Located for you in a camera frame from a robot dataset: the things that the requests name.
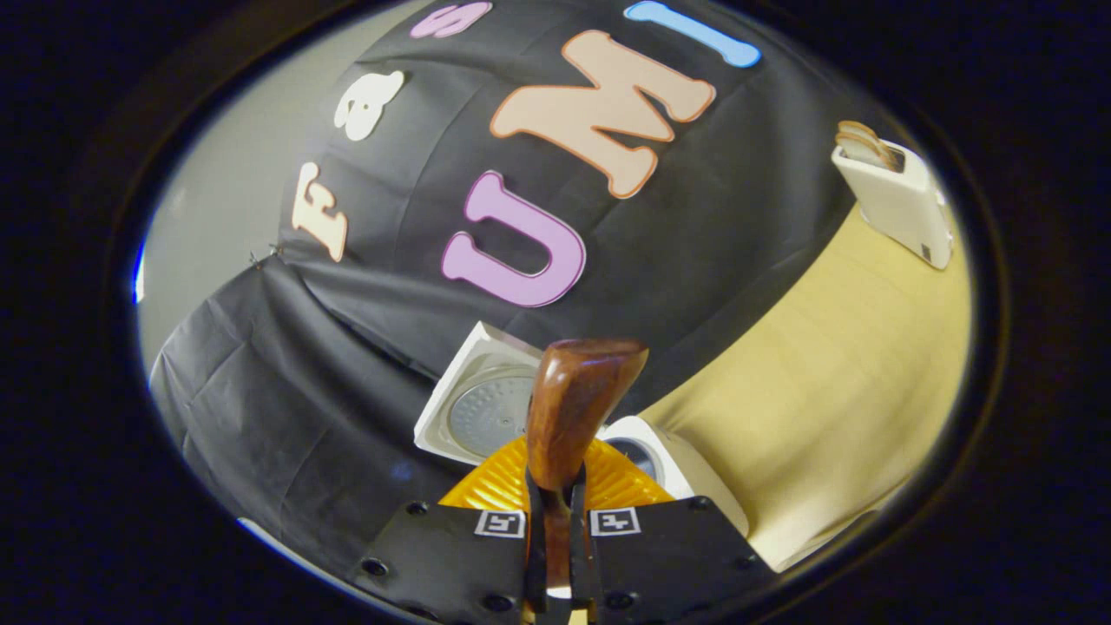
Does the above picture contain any white toaster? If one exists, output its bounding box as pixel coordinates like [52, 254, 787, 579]
[831, 143, 954, 270]

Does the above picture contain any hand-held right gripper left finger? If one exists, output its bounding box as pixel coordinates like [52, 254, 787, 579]
[350, 434, 549, 619]

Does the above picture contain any brown wooden spoon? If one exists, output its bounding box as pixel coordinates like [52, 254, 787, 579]
[525, 339, 650, 600]

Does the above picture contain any white rice cooker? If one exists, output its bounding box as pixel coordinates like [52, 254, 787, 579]
[414, 321, 750, 539]

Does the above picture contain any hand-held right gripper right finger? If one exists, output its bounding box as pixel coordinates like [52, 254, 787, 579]
[569, 437, 779, 624]

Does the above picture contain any black backdrop cloth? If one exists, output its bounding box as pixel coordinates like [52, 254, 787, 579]
[149, 0, 921, 582]

